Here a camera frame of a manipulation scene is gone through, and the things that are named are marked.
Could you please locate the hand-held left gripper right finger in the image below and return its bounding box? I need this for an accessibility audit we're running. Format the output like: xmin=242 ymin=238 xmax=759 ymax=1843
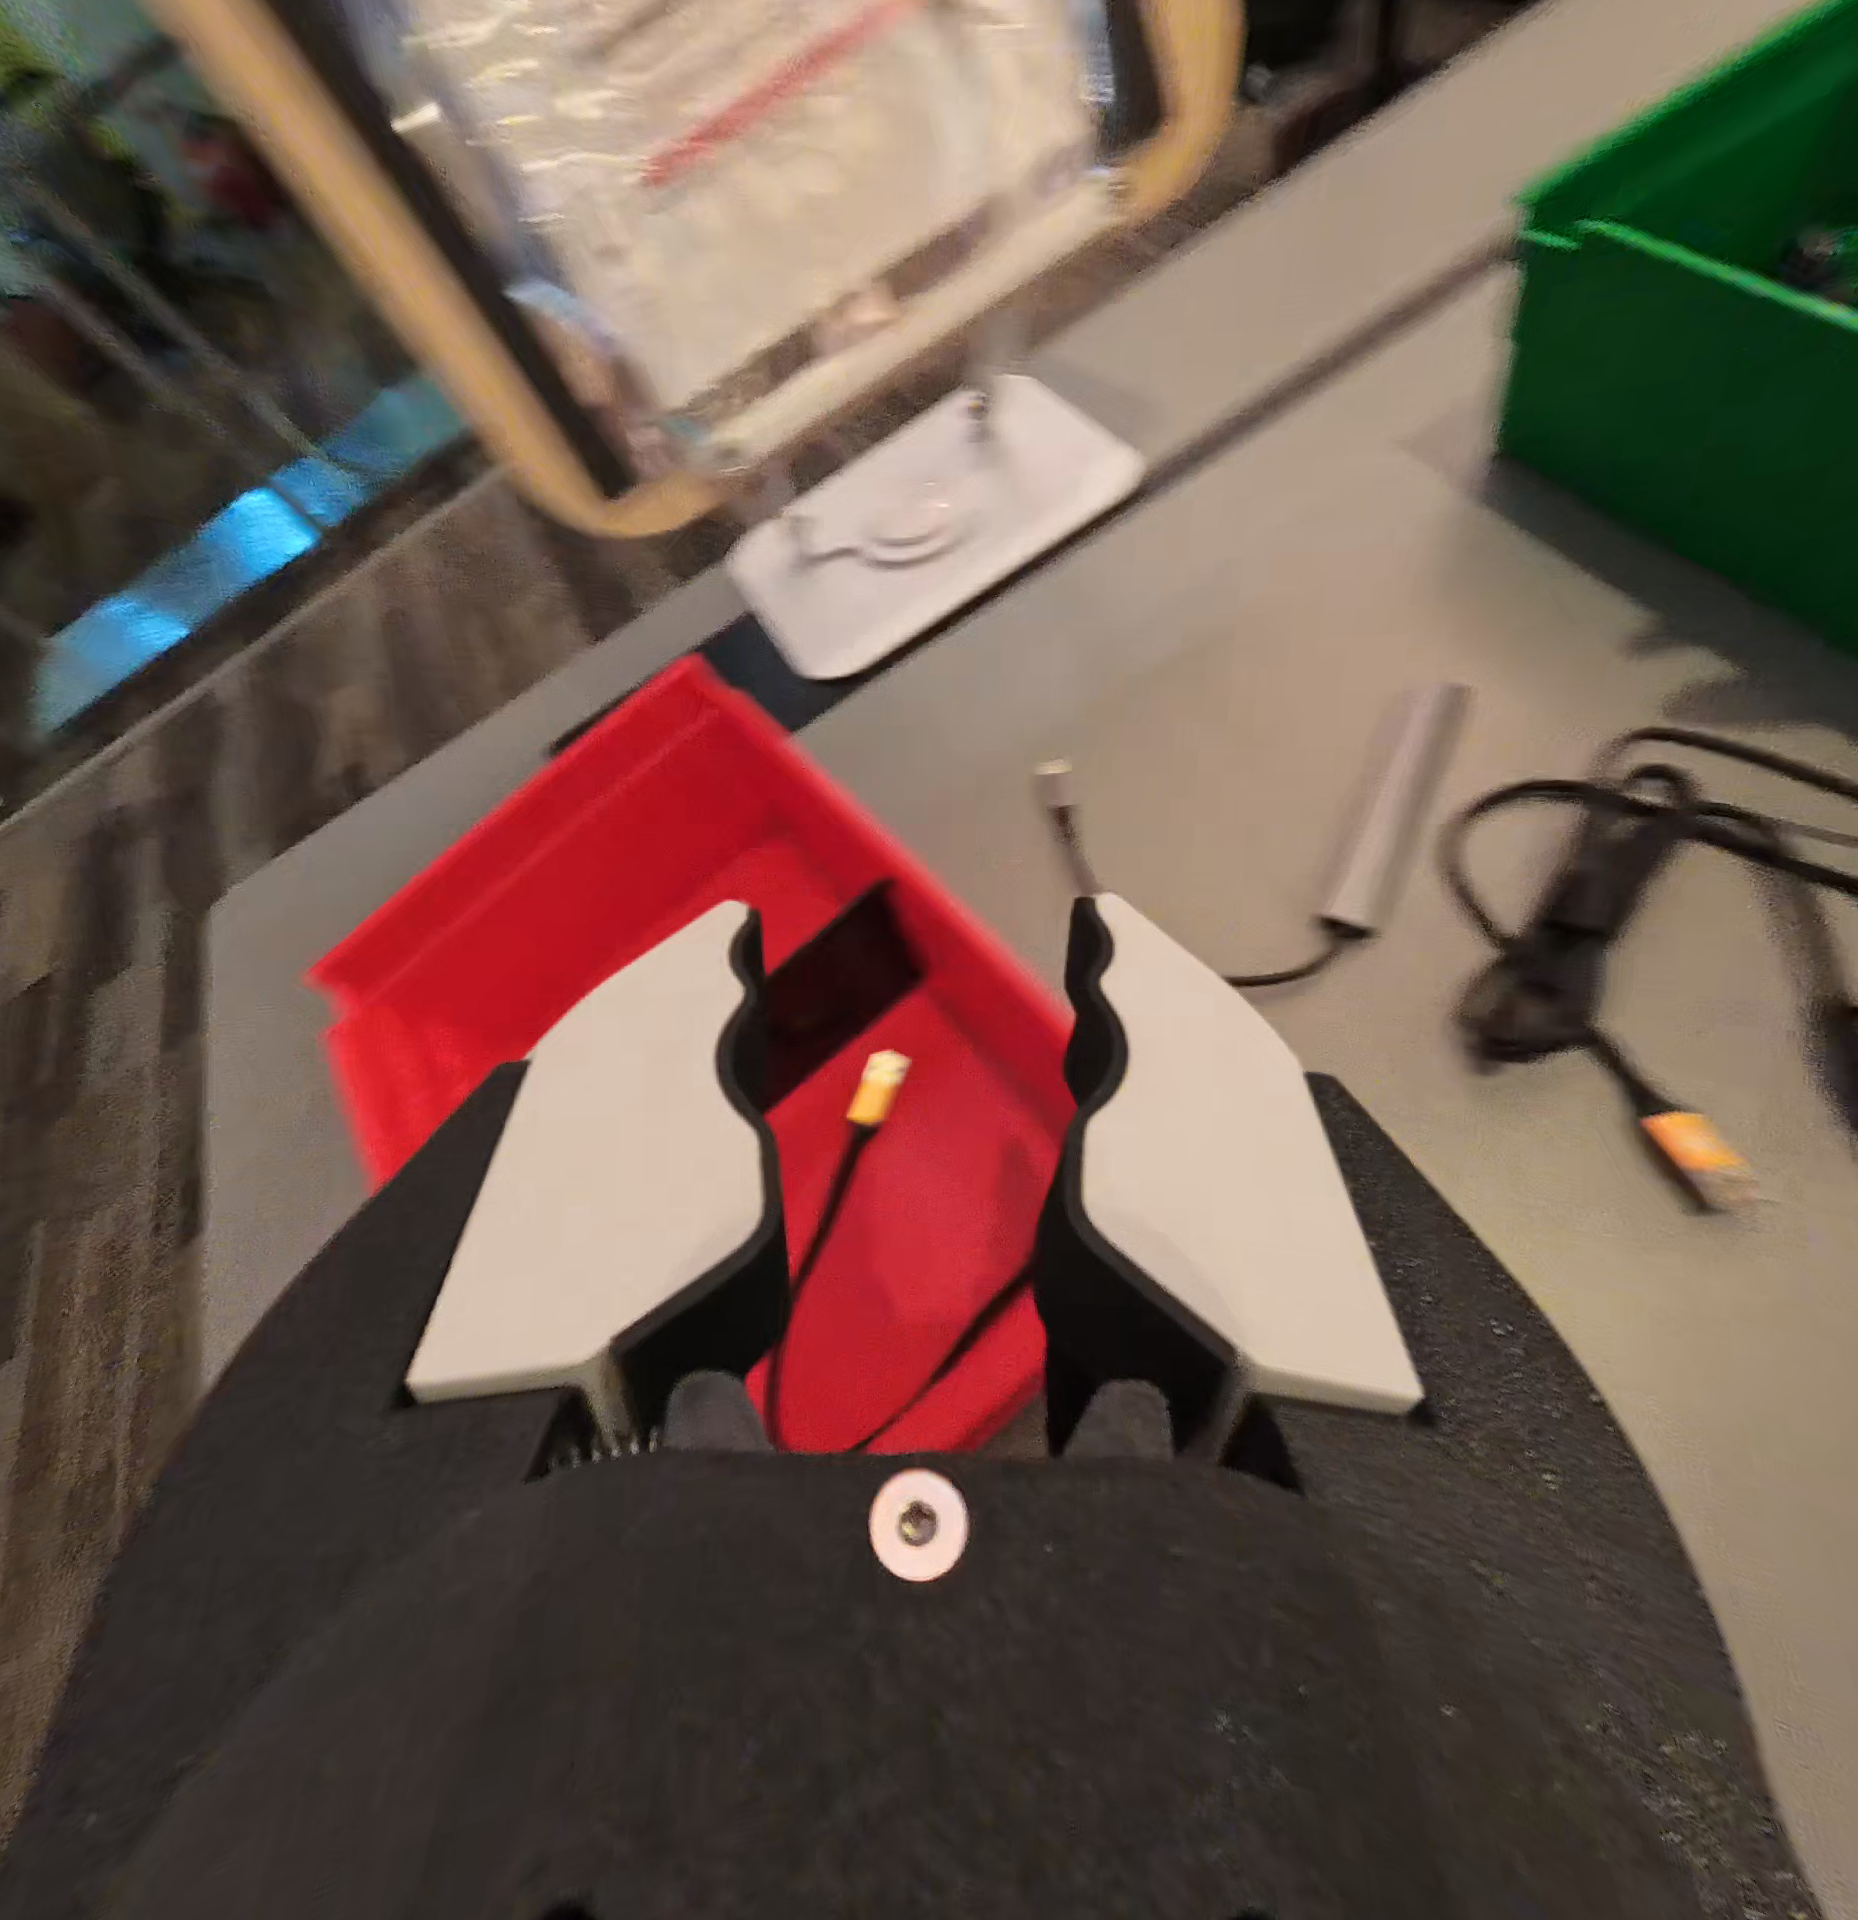
xmin=1036 ymin=892 xmax=1429 ymax=1458

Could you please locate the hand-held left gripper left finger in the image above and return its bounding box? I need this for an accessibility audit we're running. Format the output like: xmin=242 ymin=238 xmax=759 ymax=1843
xmin=402 ymin=898 xmax=792 ymax=1444

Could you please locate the black cable with orange plug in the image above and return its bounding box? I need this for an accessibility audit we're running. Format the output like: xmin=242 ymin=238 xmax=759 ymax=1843
xmin=759 ymin=1049 xmax=1045 ymax=1455

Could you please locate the red plastic bin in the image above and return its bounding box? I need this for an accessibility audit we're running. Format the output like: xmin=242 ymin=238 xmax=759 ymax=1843
xmin=306 ymin=652 xmax=1084 ymax=1455

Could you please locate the grey desk mat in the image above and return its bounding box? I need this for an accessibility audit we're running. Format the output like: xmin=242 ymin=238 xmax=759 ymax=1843
xmin=201 ymin=271 xmax=1858 ymax=1920

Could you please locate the white screen stand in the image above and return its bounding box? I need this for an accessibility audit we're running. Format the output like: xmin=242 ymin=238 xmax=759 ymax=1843
xmin=726 ymin=373 xmax=1147 ymax=682

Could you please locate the green plastic bin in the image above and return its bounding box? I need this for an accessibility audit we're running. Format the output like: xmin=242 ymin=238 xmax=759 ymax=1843
xmin=1498 ymin=0 xmax=1858 ymax=674

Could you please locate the wooden framed screen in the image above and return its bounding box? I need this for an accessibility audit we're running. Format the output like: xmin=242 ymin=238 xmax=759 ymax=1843
xmin=147 ymin=0 xmax=1248 ymax=543

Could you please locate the white paper instruction sheet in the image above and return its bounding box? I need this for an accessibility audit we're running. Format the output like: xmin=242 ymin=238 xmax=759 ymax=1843
xmin=406 ymin=0 xmax=1113 ymax=439

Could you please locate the black cable with orange plugs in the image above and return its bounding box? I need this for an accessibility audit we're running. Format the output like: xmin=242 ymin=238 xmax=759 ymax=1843
xmin=1449 ymin=722 xmax=1858 ymax=1212

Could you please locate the grey usb hub with cable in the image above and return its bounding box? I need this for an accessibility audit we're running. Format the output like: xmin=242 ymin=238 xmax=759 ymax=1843
xmin=1032 ymin=682 xmax=1476 ymax=992

